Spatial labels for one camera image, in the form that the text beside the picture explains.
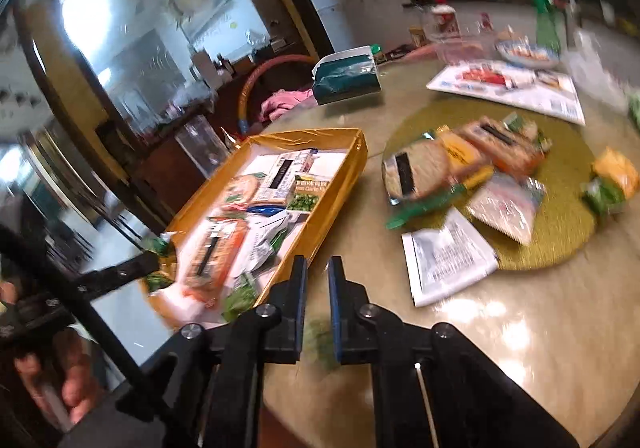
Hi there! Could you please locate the white printed snack packet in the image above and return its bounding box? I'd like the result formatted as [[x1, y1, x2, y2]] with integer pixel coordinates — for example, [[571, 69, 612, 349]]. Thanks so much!
[[401, 207, 500, 309]]

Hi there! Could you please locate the teal tissue pack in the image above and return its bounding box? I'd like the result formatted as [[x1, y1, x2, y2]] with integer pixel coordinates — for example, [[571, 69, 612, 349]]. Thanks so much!
[[311, 45, 383, 106]]

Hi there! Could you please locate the clear plastic container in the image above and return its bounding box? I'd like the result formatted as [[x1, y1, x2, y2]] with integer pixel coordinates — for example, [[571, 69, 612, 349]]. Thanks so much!
[[425, 31, 501, 66]]

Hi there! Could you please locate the white red liquor bottle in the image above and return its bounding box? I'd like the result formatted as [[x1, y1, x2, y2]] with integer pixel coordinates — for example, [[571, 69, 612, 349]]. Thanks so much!
[[430, 0, 463, 36]]

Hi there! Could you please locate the pale cracker packet blue end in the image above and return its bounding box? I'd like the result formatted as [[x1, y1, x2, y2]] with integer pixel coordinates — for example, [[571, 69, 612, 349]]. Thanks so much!
[[250, 151, 321, 216]]

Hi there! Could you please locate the printed flyer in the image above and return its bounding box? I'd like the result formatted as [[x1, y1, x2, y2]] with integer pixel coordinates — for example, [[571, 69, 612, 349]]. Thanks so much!
[[426, 59, 587, 126]]

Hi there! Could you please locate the pink cloth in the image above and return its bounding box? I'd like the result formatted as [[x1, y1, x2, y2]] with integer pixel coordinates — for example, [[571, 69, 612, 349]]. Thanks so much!
[[257, 88, 318, 124]]

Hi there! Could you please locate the person's left hand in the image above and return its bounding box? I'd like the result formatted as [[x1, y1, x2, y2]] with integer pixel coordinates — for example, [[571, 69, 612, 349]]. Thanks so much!
[[12, 328, 107, 429]]

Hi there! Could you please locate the orange yellow snack packet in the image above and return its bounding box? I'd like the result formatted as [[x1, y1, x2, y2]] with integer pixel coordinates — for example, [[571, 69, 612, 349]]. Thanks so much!
[[592, 145, 640, 201]]

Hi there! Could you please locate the clear rice cracker packet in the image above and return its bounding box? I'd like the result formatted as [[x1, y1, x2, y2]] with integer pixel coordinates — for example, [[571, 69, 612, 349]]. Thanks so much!
[[381, 131, 468, 229]]

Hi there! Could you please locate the white silver snack packet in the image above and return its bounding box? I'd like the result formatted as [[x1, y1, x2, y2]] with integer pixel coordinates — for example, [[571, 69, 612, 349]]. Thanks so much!
[[465, 173, 548, 246]]

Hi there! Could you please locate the patterned bowl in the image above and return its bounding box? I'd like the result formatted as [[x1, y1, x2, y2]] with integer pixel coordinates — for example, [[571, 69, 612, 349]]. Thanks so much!
[[495, 39, 561, 69]]

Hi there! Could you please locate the rattan chair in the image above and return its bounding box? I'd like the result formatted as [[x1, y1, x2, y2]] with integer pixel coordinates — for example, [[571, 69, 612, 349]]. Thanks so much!
[[236, 54, 321, 136]]

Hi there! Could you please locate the green pea packet pale top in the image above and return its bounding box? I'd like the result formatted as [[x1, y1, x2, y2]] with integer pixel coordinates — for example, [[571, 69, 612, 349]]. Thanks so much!
[[286, 173, 332, 214]]

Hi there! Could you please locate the clear plastic cup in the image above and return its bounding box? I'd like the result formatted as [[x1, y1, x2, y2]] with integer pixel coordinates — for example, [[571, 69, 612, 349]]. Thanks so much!
[[175, 115, 231, 179]]

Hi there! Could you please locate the green cloth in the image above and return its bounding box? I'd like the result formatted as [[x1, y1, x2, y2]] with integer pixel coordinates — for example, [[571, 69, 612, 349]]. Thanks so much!
[[625, 91, 640, 131]]

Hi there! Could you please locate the dark wooden cabinet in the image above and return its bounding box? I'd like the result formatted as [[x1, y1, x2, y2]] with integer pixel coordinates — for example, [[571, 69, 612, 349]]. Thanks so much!
[[95, 93, 251, 229]]

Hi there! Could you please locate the small green snack packet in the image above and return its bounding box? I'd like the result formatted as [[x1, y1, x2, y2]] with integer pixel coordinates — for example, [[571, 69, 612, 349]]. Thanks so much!
[[140, 233, 178, 294]]

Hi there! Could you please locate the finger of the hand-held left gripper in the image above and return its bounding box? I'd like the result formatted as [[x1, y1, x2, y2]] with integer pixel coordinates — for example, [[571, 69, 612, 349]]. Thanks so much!
[[74, 252, 163, 300]]

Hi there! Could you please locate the orange green snack packet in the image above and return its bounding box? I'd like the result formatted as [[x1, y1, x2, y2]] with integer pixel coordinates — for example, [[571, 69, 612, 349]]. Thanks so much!
[[220, 172, 266, 219]]

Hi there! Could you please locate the golden tray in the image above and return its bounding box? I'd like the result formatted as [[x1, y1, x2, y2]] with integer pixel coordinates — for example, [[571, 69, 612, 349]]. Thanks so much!
[[142, 127, 369, 329]]

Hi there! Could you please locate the green plastic bottle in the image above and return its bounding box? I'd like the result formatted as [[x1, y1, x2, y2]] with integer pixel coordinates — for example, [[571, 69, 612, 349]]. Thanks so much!
[[525, 0, 563, 54]]

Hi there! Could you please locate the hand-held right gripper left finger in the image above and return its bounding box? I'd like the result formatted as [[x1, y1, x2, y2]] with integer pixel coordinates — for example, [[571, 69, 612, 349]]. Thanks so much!
[[60, 255, 307, 448]]

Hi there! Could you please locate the clear plastic bag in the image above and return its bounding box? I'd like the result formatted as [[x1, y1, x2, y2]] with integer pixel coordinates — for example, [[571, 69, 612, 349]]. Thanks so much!
[[562, 28, 631, 102]]

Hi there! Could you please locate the orange cracker packet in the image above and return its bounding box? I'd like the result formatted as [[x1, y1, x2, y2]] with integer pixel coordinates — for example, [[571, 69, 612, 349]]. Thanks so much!
[[457, 115, 546, 176], [182, 217, 251, 304]]

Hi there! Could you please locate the black cable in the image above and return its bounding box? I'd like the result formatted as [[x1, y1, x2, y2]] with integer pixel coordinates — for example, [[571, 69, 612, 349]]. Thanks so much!
[[0, 223, 196, 448]]

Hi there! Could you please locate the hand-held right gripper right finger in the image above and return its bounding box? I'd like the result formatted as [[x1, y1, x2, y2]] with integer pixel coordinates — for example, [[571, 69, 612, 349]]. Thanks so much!
[[328, 257, 581, 448]]

